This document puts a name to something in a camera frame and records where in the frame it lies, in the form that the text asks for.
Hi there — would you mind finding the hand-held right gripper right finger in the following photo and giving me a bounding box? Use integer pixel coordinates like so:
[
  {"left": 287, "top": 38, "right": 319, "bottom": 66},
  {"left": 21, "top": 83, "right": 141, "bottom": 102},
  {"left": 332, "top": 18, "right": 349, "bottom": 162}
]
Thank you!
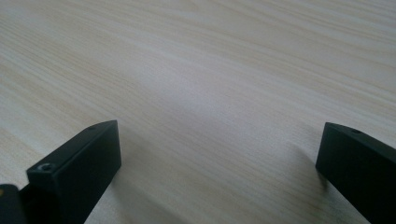
[{"left": 315, "top": 121, "right": 396, "bottom": 224}]

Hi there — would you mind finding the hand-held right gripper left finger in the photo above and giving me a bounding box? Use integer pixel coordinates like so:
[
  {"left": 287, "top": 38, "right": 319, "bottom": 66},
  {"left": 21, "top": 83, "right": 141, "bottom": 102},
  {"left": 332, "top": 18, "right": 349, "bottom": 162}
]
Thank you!
[{"left": 19, "top": 119, "right": 122, "bottom": 224}]

